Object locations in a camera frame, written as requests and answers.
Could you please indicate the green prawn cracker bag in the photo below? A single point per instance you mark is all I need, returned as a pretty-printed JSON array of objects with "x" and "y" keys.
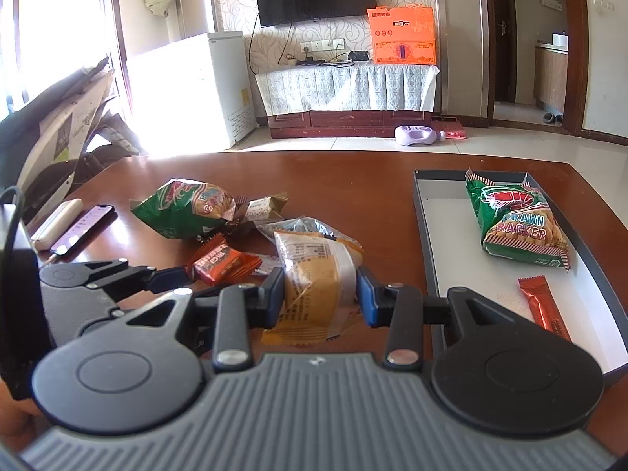
[
  {"x": 516, "y": 222},
  {"x": 185, "y": 209}
]

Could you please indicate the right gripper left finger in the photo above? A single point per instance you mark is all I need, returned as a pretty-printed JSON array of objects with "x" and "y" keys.
[{"x": 144, "y": 369}]

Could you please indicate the wooden kitchen cabinet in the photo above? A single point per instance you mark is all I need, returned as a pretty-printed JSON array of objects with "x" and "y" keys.
[{"x": 550, "y": 78}]

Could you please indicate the grey shallow box tray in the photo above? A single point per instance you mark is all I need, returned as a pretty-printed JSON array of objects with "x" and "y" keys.
[{"x": 452, "y": 255}]

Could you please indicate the clear white candy packet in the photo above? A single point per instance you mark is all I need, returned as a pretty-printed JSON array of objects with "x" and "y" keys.
[{"x": 267, "y": 264}]

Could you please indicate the white electric scooter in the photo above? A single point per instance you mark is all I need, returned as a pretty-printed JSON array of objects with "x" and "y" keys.
[{"x": 62, "y": 138}]

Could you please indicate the red chocolate snack packet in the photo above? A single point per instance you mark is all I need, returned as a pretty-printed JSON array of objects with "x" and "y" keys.
[{"x": 216, "y": 263}]

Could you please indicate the black router box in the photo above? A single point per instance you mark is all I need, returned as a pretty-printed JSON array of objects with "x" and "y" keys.
[{"x": 358, "y": 56}]

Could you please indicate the smartphone with purple screen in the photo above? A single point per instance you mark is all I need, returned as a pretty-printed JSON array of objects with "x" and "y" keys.
[{"x": 85, "y": 227}]

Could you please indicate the orange cardboard box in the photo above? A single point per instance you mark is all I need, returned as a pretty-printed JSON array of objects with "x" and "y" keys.
[{"x": 403, "y": 35}]

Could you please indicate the pair of slippers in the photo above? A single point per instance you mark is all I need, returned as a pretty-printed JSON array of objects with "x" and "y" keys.
[{"x": 551, "y": 118}]

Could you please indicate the white lace tablecloth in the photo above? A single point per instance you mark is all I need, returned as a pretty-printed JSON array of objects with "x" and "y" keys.
[{"x": 362, "y": 86}]

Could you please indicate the red floor scale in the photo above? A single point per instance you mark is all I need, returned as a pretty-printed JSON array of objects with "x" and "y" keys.
[{"x": 449, "y": 127}]

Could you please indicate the dark red TV cabinet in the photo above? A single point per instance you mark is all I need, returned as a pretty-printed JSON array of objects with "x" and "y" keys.
[{"x": 345, "y": 123}]

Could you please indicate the white power bank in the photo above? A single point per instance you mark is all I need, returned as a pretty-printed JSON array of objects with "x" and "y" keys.
[{"x": 56, "y": 224}]

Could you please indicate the white chest freezer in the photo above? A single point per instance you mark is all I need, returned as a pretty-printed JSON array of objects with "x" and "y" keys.
[{"x": 192, "y": 97}]

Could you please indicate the clear sunflower seed bag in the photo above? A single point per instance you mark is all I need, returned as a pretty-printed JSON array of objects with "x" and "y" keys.
[{"x": 301, "y": 224}]

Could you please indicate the gold brown pastry packet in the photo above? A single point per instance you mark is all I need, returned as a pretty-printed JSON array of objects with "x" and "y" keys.
[{"x": 264, "y": 209}]

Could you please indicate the orange snack stick packet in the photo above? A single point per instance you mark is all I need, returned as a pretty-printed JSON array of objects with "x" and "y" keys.
[{"x": 543, "y": 306}]

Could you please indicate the yellow bread packet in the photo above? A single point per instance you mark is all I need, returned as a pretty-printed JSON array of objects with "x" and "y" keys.
[{"x": 319, "y": 287}]

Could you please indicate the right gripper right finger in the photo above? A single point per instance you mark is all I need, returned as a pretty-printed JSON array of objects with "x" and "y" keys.
[{"x": 490, "y": 368}]

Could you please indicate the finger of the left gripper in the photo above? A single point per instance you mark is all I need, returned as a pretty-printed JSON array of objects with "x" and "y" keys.
[
  {"x": 200, "y": 315},
  {"x": 114, "y": 273}
]

